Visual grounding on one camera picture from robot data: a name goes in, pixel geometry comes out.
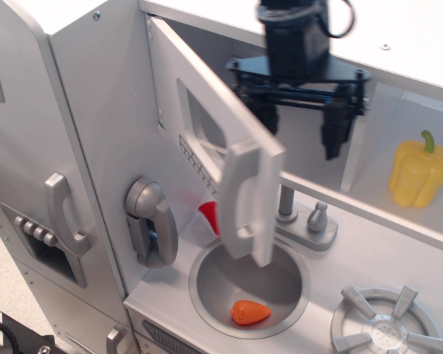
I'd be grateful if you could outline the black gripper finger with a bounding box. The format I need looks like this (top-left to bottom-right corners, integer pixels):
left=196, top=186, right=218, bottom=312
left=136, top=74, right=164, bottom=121
left=321, top=105, right=354, bottom=161
left=249, top=100, right=279, bottom=135

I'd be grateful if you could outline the orange toy carrot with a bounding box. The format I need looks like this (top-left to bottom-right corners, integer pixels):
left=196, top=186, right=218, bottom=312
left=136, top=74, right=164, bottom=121
left=230, top=299, right=272, bottom=325

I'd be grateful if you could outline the grey microwave door handle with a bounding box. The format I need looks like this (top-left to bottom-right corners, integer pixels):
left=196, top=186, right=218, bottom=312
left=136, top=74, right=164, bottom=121
left=217, top=139, right=259, bottom=259

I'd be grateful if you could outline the grey toy telephone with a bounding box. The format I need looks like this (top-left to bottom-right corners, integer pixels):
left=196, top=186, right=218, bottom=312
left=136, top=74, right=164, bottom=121
left=125, top=177, right=178, bottom=268

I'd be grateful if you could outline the grey ice dispenser panel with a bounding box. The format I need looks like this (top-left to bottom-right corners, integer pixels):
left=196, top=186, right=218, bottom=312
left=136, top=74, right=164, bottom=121
left=1, top=203, right=86, bottom=288

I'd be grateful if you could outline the grey stove burner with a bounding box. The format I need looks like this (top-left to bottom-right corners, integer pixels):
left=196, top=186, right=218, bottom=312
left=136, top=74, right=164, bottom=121
left=330, top=285, right=443, bottom=353

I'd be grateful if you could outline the grey oven control panel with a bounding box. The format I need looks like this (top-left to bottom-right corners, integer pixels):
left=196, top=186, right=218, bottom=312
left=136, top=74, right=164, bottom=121
left=142, top=321, right=202, bottom=354

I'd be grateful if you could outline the round metal sink bowl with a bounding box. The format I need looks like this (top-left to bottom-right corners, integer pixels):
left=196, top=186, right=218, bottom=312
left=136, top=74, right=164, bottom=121
left=189, top=238, right=310, bottom=339

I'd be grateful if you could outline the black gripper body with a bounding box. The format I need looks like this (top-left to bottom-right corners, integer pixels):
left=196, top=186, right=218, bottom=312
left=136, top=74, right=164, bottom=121
left=227, top=16, right=370, bottom=116

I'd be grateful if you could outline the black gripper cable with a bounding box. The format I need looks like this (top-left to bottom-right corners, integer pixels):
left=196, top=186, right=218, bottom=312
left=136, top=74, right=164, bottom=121
left=317, top=0, right=356, bottom=39

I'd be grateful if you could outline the yellow toy bell pepper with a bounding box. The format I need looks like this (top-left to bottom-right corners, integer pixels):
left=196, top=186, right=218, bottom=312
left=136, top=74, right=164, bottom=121
left=388, top=130, right=443, bottom=208

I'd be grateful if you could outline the grey lower door handle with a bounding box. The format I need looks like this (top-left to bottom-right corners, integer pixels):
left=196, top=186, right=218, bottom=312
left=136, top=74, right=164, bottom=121
left=106, top=326, right=133, bottom=354

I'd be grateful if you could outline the red toy pepper slice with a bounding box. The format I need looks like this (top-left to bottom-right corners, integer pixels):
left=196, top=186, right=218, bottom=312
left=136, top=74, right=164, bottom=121
left=198, top=201, right=219, bottom=236

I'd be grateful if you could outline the white toy kitchen unit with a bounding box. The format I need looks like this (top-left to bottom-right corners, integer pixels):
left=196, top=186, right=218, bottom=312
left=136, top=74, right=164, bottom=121
left=0, top=1, right=443, bottom=353

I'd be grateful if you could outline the grey fridge door handle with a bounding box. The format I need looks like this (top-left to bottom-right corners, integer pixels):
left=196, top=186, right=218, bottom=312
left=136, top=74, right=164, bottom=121
left=44, top=173, right=90, bottom=257

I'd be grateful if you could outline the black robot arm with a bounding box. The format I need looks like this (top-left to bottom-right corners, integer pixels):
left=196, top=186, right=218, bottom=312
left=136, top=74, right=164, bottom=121
left=227, top=1, right=371, bottom=160

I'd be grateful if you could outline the grey toy faucet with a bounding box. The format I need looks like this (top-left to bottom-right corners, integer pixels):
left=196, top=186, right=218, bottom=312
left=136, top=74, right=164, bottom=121
left=275, top=185, right=338, bottom=251

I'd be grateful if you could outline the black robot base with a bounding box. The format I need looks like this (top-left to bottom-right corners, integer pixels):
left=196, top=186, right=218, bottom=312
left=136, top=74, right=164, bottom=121
left=0, top=311, right=65, bottom=354

